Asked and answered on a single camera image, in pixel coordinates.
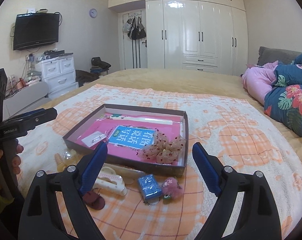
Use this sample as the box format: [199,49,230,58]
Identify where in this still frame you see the pearl ball hair accessory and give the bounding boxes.
[62,150,77,166]

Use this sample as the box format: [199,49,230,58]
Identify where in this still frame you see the orange spiral hair clip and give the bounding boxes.
[54,153,66,172]

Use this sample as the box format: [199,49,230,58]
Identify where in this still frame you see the small earring card bag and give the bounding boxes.
[82,131,107,148]

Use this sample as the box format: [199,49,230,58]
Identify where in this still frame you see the cream claw hair clip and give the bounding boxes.
[93,166,127,196]

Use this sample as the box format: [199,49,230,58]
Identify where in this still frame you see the pink fluffy pompom charm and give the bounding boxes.
[161,177,184,200]

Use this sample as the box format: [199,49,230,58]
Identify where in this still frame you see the blue small jewelry box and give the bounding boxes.
[137,174,162,200]

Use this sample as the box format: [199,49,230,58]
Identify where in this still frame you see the grey sofa seat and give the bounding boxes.
[3,82,51,120]

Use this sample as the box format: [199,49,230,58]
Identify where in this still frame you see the white plastic drawer cabinet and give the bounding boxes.
[35,53,79,100]

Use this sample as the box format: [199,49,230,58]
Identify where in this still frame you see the dark brown bag on floor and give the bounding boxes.
[75,70,99,87]

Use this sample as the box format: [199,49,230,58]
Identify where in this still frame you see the dark clothes pile on stool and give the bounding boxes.
[90,57,111,75]

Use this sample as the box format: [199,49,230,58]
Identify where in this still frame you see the pink book blue label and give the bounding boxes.
[69,113,183,161]

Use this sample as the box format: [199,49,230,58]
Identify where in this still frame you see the beige dotted mesh bow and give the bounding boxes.
[136,130,187,165]

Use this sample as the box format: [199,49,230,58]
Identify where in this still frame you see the white door with stripes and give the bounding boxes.
[118,9,147,70]

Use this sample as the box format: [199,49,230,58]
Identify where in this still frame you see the blue floral quilt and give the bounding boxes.
[264,54,302,137]

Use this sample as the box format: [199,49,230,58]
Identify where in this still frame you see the brown shallow cardboard tray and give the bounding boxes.
[63,104,188,177]

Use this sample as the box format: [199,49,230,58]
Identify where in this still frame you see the hanging handbags bundle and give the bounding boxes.
[122,16,147,40]

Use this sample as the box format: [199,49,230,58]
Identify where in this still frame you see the pink quilt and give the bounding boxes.
[242,61,285,109]

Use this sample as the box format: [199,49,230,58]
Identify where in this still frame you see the tan bed cover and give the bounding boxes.
[35,68,302,181]

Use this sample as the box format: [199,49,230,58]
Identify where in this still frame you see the grey headboard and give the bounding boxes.
[258,46,302,66]

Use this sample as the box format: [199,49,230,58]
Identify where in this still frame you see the white glossy wardrobe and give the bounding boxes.
[108,0,248,76]

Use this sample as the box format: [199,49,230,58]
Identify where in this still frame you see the black wall television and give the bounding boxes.
[12,13,61,50]

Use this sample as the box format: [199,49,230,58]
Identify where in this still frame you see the purple wall clock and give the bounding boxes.
[89,8,97,18]

